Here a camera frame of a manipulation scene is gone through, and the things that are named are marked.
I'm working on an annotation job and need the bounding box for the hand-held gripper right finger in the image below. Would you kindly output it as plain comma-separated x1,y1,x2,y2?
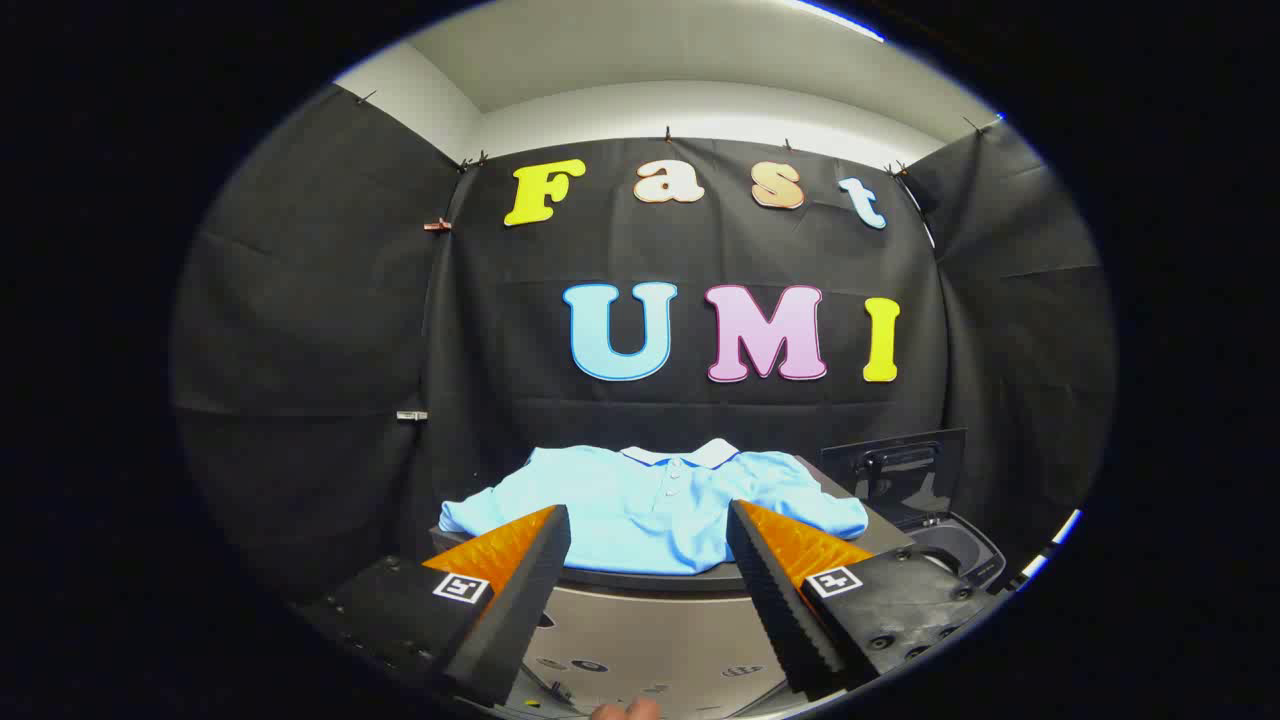
726,498,1003,701

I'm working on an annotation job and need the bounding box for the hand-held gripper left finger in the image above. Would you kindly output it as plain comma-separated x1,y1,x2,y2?
298,504,572,707

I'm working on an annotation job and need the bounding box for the light blue polo shirt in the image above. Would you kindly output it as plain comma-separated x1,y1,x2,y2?
438,438,869,578

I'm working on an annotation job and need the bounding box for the grey washing machine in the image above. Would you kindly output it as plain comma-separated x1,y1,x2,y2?
895,508,1007,593

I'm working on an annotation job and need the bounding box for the grey cabinet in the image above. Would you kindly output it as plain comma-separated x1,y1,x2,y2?
430,455,916,720

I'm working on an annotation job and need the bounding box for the black backdrop cloth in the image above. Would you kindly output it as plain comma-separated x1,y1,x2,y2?
170,85,1117,601

